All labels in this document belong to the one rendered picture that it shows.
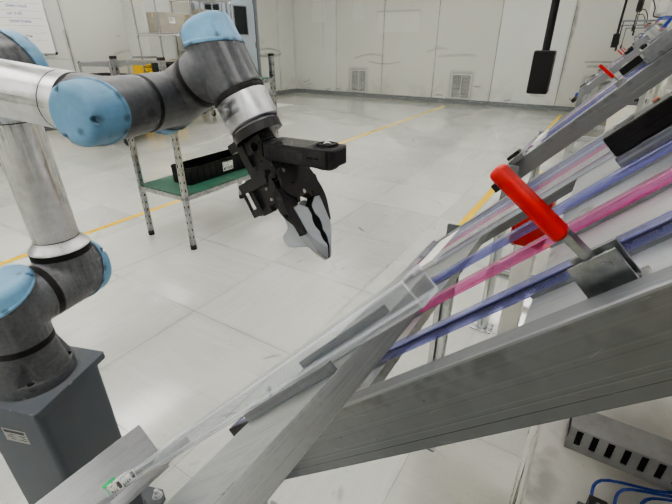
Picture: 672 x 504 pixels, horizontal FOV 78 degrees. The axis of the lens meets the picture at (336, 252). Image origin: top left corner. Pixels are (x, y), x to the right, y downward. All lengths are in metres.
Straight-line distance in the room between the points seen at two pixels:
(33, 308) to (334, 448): 0.69
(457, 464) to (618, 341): 1.24
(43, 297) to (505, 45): 8.85
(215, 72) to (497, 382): 0.49
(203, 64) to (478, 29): 8.87
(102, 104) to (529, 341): 0.49
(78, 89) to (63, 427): 0.73
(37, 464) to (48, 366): 0.23
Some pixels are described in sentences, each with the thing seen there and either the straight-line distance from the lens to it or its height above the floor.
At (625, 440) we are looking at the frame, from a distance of 0.77.
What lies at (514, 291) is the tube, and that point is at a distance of 0.38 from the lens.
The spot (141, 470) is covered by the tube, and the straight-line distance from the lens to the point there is 0.44.
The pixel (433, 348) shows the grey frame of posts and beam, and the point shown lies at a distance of 1.25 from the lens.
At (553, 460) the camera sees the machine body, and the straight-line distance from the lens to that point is 0.76.
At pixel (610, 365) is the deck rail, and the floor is 1.01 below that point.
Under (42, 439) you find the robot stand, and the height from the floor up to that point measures 0.47.
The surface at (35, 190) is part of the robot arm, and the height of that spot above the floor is 0.92.
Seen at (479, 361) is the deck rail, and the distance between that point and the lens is 0.31.
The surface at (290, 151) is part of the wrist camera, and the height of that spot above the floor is 1.05.
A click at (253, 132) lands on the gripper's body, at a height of 1.07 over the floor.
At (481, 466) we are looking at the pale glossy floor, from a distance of 1.51.
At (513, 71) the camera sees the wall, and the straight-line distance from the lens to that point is 9.22.
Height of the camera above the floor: 1.17
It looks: 27 degrees down
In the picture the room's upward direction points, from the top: straight up
